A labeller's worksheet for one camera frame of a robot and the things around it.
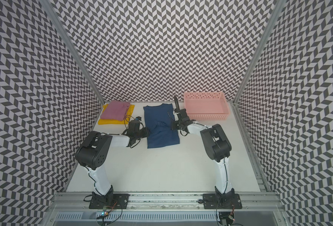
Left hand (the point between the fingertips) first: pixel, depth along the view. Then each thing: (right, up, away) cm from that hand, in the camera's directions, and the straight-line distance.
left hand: (149, 130), depth 101 cm
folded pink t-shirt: (-28, +15, +7) cm, 32 cm away
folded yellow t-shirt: (-19, +7, +5) cm, 21 cm away
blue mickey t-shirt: (+6, +8, +2) cm, 11 cm away
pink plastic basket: (+44, +18, +11) cm, 49 cm away
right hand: (+16, +3, +1) cm, 17 cm away
